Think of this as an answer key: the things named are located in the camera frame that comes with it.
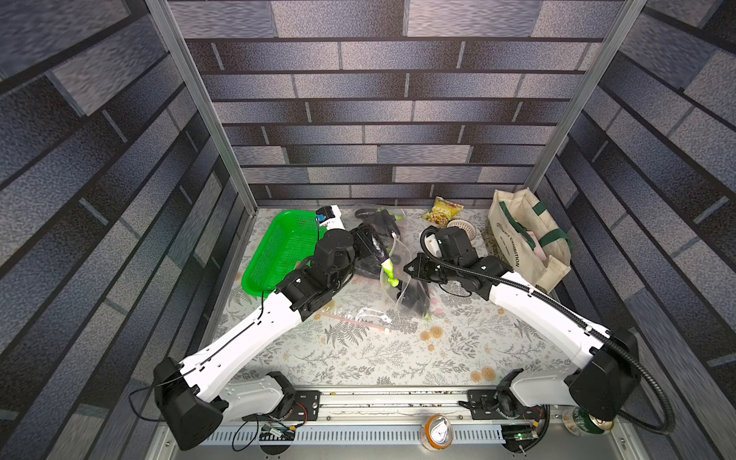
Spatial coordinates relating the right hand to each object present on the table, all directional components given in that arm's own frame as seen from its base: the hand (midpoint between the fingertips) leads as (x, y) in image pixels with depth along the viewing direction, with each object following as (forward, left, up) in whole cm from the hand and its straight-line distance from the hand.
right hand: (402, 265), depth 78 cm
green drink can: (-34, -41, -15) cm, 56 cm away
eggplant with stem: (+36, +12, -16) cm, 41 cm away
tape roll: (-37, -7, -10) cm, 39 cm away
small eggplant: (-5, +4, +6) cm, 9 cm away
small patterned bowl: (+31, -27, -17) cm, 44 cm away
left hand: (+2, +9, +14) cm, 17 cm away
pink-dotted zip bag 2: (-7, +11, -20) cm, 24 cm away
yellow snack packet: (+37, -19, -16) cm, 45 cm away
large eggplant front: (+33, +2, -18) cm, 38 cm away
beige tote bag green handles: (+11, -45, -7) cm, 47 cm away
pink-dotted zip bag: (-5, -2, -9) cm, 10 cm away
